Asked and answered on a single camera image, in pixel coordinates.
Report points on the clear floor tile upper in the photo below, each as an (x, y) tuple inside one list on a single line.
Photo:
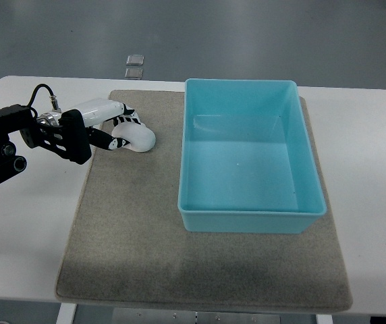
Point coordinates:
[(135, 60)]

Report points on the grey metal table crossbar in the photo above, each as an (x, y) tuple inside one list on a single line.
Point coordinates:
[(133, 315)]

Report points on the white table leg right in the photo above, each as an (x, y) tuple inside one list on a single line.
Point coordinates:
[(324, 319)]

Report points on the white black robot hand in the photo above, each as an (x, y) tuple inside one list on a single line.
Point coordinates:
[(95, 112)]

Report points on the grey felt mat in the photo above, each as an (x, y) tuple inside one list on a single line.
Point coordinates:
[(128, 245)]

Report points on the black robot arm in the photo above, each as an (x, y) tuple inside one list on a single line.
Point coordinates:
[(69, 134)]

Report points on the white table leg left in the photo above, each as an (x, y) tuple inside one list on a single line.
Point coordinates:
[(66, 314)]

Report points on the white table leg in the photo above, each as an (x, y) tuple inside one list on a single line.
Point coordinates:
[(324, 319), (66, 314)]

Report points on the blue plastic box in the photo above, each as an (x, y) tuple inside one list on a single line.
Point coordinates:
[(247, 162)]

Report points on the clear floor tile lower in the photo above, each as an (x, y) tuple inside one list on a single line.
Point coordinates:
[(134, 73)]

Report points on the clear floor tile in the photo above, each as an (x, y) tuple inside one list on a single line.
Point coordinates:
[(135, 60), (134, 73)]

